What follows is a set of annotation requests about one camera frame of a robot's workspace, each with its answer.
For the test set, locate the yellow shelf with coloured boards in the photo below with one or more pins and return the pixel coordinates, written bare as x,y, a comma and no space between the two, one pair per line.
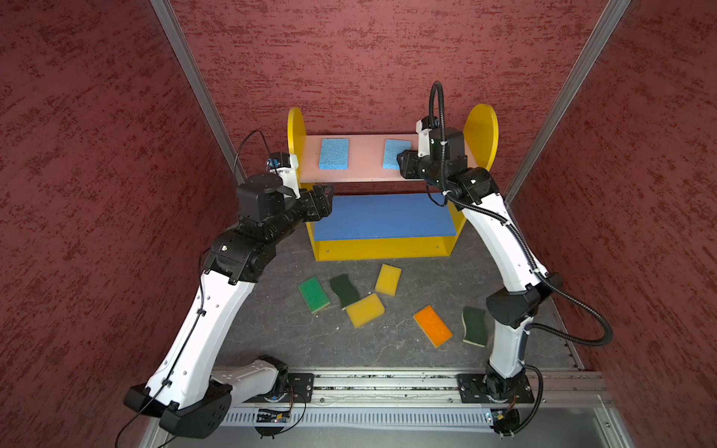
368,221

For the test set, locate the bright green sponge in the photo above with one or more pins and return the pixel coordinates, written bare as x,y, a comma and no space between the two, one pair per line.
314,295

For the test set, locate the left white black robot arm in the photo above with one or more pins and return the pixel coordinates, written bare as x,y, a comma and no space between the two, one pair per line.
183,394

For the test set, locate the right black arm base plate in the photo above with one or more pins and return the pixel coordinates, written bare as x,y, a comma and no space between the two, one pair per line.
480,388

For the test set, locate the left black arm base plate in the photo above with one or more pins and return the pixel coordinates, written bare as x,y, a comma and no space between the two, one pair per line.
289,386

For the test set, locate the dark green wavy sponge right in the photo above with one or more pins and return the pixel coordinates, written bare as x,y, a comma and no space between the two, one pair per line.
475,326

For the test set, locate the aluminium rail frame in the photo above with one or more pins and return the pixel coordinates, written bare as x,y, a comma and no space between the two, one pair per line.
423,408

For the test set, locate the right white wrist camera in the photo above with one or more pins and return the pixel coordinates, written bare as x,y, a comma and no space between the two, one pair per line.
423,129

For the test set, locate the blue sponge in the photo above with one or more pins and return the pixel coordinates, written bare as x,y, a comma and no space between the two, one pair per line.
392,149
334,154

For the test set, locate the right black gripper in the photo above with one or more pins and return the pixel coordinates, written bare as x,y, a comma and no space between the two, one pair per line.
409,166

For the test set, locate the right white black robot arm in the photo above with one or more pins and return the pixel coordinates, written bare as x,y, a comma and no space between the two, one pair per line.
475,194

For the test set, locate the yellow sponge front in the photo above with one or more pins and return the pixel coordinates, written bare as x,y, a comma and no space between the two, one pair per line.
365,310

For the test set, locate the yellow sponge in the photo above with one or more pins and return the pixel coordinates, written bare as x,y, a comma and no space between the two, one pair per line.
365,310
388,280

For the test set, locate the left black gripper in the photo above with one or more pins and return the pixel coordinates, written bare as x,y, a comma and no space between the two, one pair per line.
316,205

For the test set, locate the dark green wavy sponge left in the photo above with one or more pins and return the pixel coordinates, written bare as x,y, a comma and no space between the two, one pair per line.
345,291

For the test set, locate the yellow sponge back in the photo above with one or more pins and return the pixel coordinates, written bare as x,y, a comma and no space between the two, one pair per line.
388,280

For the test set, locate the dark green wavy sponge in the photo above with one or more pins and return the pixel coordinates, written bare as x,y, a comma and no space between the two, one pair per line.
475,326
345,291

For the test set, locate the orange sponge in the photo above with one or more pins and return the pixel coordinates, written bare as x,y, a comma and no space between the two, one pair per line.
433,326

